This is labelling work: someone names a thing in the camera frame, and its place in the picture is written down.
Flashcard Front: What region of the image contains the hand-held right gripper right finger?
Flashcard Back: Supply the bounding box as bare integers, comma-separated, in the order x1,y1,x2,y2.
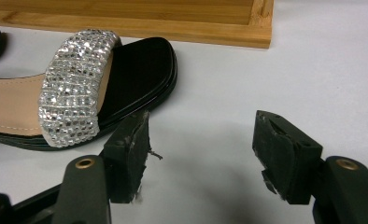
251,109,324,205

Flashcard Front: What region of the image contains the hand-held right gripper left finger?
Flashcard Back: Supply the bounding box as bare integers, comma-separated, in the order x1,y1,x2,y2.
101,110,152,204

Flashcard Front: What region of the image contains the wooden shoe rack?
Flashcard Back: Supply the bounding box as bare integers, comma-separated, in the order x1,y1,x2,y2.
0,0,275,49

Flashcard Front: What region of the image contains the white table mat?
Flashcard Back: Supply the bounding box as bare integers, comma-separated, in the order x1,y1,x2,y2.
0,0,368,224

